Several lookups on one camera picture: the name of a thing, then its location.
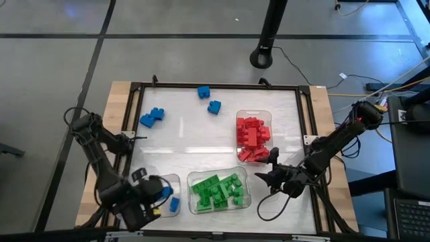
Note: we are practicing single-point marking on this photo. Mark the blue toy block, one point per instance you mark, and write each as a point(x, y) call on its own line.
point(168, 192)
point(147, 120)
point(174, 204)
point(203, 91)
point(214, 107)
point(157, 113)

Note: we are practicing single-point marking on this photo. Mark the silver mounting plate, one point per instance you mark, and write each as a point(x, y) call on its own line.
point(307, 138)

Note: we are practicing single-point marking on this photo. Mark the black aluminium table frame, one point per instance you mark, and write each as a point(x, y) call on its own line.
point(218, 86)

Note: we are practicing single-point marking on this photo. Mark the clear plastic bin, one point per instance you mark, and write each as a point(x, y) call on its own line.
point(255, 112)
point(248, 174)
point(176, 181)

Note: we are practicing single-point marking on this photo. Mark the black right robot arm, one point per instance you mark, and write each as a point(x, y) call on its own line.
point(336, 138)

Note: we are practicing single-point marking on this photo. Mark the black metal frame leg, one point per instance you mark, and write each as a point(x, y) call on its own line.
point(413, 30)

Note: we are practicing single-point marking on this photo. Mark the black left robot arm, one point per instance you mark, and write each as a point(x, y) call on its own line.
point(100, 168)

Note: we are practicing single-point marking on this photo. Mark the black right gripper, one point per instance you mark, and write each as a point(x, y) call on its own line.
point(289, 181)

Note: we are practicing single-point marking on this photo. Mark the black metal floor bar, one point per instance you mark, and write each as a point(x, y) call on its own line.
point(376, 86)

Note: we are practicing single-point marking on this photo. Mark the red toy block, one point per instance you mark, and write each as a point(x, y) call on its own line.
point(255, 160)
point(252, 121)
point(244, 154)
point(260, 151)
point(265, 132)
point(252, 137)
point(240, 122)
point(241, 138)

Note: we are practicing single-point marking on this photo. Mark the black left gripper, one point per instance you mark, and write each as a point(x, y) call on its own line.
point(148, 193)

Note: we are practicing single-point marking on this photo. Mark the grey furniture foot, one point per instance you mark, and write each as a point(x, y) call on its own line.
point(11, 150)

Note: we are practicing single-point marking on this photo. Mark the black laptop keyboard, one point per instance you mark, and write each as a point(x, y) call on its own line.
point(413, 218)

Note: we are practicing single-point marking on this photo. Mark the black frame clamp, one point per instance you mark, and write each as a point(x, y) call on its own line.
point(265, 81)
point(154, 80)

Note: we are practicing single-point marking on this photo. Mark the black monitor panel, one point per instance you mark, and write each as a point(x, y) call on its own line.
point(413, 151)

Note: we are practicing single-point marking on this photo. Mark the white table mat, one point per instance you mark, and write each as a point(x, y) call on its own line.
point(201, 144)

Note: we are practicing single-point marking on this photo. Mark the dark table leg bar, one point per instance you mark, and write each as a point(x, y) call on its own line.
point(373, 183)

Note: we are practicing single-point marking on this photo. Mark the yellow power plug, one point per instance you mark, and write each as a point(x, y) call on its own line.
point(383, 108)

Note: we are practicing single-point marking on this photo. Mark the white paper tag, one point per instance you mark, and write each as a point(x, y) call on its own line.
point(343, 76)

